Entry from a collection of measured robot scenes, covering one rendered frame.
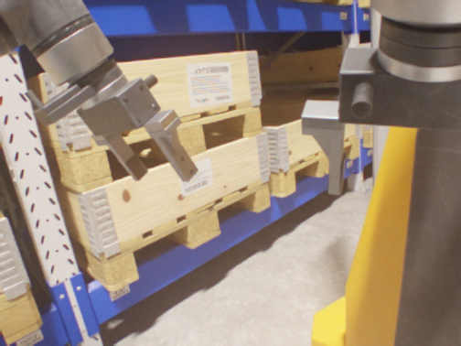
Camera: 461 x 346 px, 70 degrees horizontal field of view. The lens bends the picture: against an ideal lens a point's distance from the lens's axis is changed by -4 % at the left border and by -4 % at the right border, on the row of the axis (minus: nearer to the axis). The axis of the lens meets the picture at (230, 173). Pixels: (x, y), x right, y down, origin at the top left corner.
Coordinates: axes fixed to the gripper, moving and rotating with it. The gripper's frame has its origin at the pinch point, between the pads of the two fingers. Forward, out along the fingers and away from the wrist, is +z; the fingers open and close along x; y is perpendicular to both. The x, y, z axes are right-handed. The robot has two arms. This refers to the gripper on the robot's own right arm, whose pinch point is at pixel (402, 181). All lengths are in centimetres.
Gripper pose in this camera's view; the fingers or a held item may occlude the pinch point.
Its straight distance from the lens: 38.8
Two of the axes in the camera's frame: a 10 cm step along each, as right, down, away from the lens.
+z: 1.7, 7.4, 6.5
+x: 9.2, 1.1, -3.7
